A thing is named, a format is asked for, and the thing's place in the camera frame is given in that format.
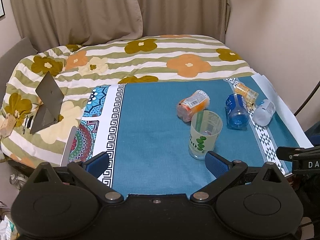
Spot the green label plastic cup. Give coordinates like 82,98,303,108
189,110,223,160

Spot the yellow clear plastic cup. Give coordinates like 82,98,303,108
234,82,259,109

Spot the blue plastic cup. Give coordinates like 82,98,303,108
225,94,249,130

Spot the beige curtain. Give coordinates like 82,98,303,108
10,0,230,51

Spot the grey folding stand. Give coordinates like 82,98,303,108
30,72,64,134

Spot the teal patterned cloth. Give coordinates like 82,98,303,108
63,76,300,196

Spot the framed picture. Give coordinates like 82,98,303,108
0,0,5,20

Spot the floral striped duvet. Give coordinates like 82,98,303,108
1,35,254,168

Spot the white paper sheet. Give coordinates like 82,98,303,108
252,74,313,148

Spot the orange plastic cup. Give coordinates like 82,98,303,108
176,90,210,122

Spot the black cable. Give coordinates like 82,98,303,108
293,81,320,117

